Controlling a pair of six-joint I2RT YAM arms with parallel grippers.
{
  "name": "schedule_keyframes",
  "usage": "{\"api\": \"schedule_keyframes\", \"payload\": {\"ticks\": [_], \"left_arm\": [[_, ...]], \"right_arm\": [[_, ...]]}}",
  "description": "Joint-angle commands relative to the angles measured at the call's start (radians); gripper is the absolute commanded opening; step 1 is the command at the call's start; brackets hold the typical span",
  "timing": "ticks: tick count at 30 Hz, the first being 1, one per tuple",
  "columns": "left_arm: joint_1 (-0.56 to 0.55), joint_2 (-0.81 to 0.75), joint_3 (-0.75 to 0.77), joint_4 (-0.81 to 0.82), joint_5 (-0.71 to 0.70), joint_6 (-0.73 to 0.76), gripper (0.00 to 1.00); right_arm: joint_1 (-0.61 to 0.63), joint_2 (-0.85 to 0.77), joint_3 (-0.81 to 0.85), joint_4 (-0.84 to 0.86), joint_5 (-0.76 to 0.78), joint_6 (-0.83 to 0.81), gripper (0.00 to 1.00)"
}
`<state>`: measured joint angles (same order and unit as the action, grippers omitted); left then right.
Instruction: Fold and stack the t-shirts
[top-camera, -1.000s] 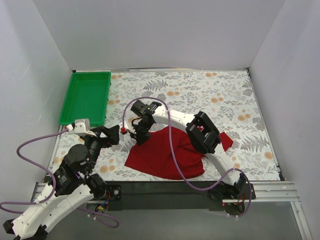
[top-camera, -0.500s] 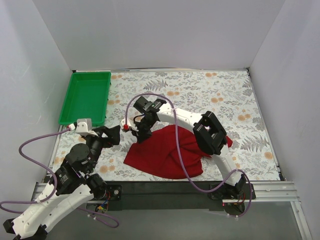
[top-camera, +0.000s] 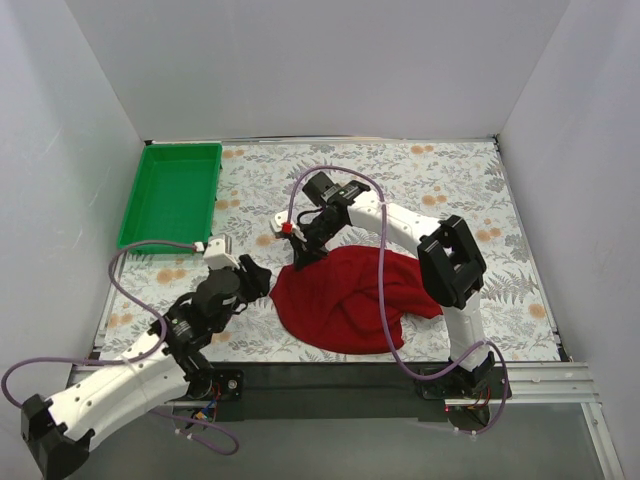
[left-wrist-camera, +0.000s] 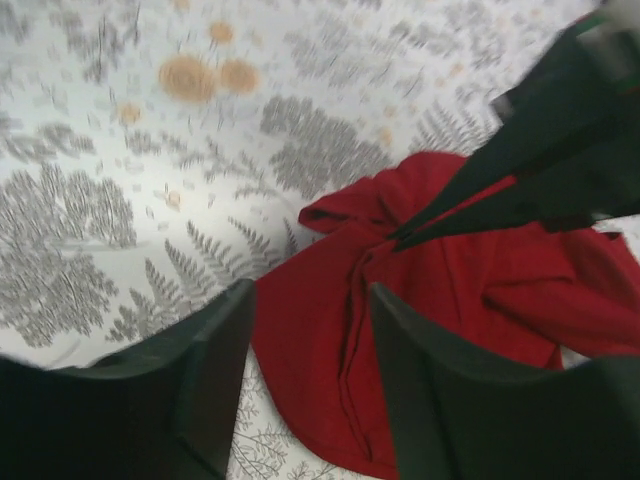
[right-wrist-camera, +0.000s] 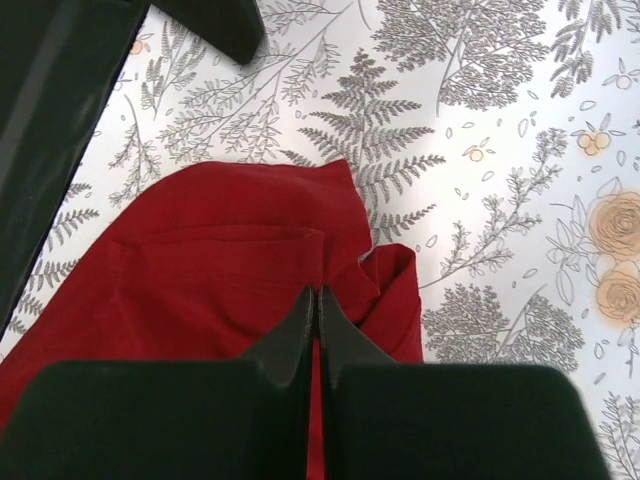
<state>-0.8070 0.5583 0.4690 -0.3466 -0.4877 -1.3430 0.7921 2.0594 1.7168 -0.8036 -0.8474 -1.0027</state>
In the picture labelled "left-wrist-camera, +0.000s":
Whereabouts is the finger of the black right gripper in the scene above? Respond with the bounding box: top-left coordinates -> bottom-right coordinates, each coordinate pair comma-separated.
392,29 -> 639,240
394,164 -> 639,250

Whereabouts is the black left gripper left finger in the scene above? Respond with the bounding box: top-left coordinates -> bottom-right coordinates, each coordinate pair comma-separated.
1,279 -> 255,479

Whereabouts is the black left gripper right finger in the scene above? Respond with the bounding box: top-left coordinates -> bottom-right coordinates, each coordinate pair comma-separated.
370,284 -> 639,479

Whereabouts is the red t shirt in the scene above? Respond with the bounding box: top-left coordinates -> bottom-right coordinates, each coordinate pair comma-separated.
252,152 -> 639,479

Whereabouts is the floral patterned table mat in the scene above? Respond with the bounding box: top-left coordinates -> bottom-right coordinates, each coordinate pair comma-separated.
0,0 -> 640,480

